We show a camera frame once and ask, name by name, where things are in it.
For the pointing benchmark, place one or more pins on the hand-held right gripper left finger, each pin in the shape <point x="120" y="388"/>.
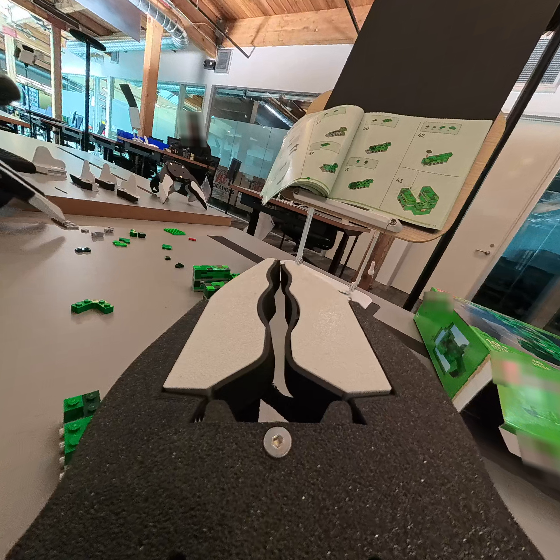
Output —
<point x="227" y="332"/>

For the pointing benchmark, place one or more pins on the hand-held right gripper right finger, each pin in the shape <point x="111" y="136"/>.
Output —
<point x="332" y="341"/>

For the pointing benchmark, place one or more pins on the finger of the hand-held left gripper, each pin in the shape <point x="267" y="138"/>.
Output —
<point x="43" y="205"/>

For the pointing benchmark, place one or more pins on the grey long brick plate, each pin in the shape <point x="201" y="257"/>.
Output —
<point x="71" y="225"/>

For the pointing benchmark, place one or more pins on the green angled brick plate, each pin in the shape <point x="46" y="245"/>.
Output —
<point x="94" y="307"/>

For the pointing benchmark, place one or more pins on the grey desk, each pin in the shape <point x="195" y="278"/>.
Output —
<point x="131" y="350"/>

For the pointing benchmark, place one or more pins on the large spare white finger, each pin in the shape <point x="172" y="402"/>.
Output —
<point x="48" y="159"/>

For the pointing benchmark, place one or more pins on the green studded plate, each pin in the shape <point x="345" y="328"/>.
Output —
<point x="214" y="289"/>

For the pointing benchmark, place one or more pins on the spare gripper finger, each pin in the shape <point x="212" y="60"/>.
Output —
<point x="87" y="175"/>
<point x="107" y="177"/>
<point x="129" y="188"/>

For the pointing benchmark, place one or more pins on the green brick assembly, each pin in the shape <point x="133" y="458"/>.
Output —
<point x="210" y="272"/>

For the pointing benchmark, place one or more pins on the black standing lamp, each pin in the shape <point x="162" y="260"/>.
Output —
<point x="87" y="87"/>

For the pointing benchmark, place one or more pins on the black office chair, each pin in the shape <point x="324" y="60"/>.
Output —
<point x="302" y="236"/>

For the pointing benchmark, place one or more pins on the blue storage bins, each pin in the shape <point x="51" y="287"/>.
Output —
<point x="131" y="133"/>

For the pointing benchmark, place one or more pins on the green flat plate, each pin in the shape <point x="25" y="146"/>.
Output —
<point x="174" y="231"/>

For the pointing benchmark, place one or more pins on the background work table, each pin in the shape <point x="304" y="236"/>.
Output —
<point x="144" y="146"/>

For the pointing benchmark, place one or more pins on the green toy box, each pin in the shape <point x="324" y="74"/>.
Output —
<point x="455" y="345"/>

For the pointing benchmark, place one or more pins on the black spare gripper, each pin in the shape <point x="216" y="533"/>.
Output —
<point x="175" y="173"/>

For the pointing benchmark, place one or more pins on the green brick stack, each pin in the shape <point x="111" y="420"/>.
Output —
<point x="78" y="407"/>

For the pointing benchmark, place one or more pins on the open instruction booklet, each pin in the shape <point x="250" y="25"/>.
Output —
<point x="393" y="166"/>

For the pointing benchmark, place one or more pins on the black metal pole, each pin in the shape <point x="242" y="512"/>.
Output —
<point x="463" y="210"/>

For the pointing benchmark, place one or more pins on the green cardboard box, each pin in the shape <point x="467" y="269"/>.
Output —
<point x="538" y="411"/>

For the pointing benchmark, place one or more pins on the white door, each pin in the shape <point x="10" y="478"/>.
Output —
<point x="503" y="197"/>

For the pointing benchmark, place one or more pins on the black flat panel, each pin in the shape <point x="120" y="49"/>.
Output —
<point x="437" y="57"/>

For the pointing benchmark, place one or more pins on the wooden support post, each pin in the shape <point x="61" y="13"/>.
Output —
<point x="57" y="74"/>
<point x="152" y="78"/>
<point x="383" y="262"/>

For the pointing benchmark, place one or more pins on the silver air duct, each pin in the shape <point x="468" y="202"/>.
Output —
<point x="173" y="26"/>

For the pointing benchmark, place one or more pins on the wall vent grille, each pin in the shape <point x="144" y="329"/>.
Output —
<point x="223" y="60"/>

